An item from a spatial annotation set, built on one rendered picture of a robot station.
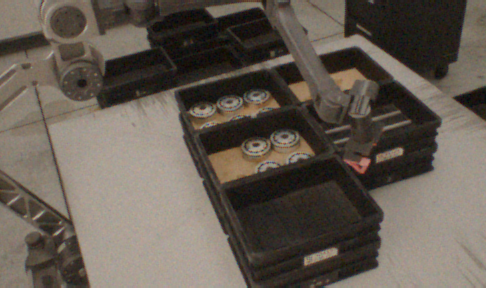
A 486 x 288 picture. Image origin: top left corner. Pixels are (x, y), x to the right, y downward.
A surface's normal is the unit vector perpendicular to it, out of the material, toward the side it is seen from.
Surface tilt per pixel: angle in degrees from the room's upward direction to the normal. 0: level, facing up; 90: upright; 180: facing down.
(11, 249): 0
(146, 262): 0
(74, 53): 90
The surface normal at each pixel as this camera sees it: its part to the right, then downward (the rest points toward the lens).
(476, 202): -0.07, -0.81
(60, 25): 0.42, 0.50
